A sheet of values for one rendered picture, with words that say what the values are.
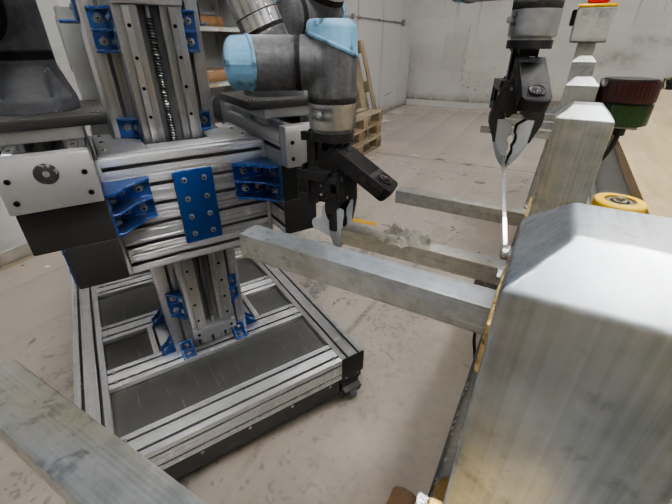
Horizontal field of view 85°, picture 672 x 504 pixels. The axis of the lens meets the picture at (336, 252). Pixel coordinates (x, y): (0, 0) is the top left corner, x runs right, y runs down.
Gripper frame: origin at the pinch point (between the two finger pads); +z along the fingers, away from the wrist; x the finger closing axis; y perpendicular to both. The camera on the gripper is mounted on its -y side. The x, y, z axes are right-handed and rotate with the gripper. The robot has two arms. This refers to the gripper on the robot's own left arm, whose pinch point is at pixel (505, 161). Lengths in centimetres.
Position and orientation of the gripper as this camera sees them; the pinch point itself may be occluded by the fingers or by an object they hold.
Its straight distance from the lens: 79.0
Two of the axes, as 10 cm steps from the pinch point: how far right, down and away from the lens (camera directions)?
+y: 1.7, -4.9, 8.6
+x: -9.9, -0.8, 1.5
